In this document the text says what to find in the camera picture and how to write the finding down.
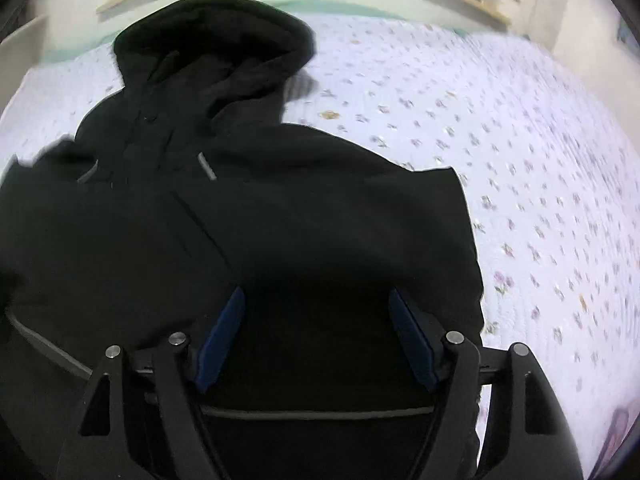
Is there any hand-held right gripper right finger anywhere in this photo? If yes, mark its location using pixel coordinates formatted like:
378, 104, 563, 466
389, 287, 586, 480

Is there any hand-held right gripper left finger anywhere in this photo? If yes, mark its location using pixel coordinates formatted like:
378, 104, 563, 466
55, 287, 247, 480

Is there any black hooded jacket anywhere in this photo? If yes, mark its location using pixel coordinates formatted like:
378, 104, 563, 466
0, 0, 485, 480

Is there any floral white quilt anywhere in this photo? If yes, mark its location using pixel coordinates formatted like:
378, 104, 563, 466
0, 12, 640, 480

